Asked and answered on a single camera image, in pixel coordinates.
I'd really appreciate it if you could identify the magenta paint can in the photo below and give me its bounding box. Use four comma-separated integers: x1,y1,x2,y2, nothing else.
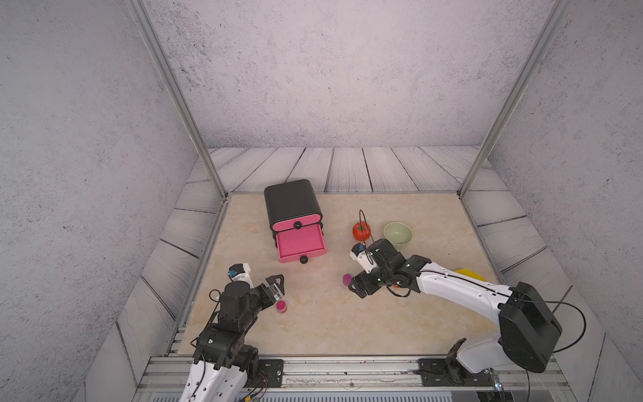
276,300,287,314

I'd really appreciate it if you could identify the black pink drawer cabinet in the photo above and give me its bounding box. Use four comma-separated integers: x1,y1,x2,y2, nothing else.
264,179,328,265

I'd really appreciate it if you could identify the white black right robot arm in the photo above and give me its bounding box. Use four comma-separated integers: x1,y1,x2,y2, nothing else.
349,239,562,374

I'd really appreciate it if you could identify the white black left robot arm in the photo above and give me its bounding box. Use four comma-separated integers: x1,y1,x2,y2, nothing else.
180,275,285,401

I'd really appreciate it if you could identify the green bowl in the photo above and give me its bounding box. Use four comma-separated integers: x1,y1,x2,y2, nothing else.
383,222,414,246

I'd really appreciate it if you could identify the red tomato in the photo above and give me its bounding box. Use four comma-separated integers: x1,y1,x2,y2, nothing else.
353,222,372,242

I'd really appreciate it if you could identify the yellow banana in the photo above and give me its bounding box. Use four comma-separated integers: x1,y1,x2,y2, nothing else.
455,269,487,282

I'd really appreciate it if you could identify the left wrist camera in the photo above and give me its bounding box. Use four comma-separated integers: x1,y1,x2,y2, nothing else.
228,263,254,288

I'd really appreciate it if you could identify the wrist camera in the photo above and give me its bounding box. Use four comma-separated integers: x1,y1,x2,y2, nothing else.
228,263,254,288
350,243,378,274

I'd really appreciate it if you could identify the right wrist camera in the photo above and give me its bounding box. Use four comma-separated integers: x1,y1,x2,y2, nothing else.
350,243,378,274

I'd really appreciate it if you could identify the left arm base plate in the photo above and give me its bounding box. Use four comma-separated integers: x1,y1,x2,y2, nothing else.
244,358,285,389

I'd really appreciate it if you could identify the aluminium front rail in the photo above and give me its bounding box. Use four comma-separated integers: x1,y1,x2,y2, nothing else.
131,353,579,402

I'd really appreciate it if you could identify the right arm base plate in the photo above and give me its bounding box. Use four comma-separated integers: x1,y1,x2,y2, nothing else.
415,358,495,388

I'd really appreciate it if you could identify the right metal frame post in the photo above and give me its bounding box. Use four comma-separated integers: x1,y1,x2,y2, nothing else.
457,0,571,200

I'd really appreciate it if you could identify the metal frame post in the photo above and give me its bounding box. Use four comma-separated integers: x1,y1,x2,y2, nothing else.
457,0,571,200
125,0,228,199

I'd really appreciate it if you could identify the left metal frame post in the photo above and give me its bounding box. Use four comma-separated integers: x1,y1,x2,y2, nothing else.
125,0,228,199

